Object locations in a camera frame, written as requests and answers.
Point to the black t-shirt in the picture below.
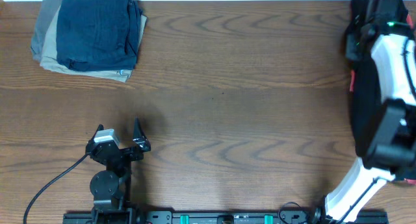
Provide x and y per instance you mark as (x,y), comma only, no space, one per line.
(365,104)

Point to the folded grey garment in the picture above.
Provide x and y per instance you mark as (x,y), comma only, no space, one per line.
(47,11)

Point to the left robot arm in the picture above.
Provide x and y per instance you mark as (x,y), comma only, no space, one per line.
(111,188)

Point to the folded beige garment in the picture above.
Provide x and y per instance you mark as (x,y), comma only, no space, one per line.
(52,55)

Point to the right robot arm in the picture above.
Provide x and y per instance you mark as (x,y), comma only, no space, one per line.
(380,44)

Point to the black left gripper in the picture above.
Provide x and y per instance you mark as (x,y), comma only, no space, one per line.
(121,150)

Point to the red t-shirt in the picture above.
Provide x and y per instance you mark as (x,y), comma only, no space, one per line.
(352,81)

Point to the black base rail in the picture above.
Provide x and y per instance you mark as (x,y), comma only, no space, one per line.
(168,217)

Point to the folded navy blue garment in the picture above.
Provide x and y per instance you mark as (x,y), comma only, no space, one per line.
(126,62)

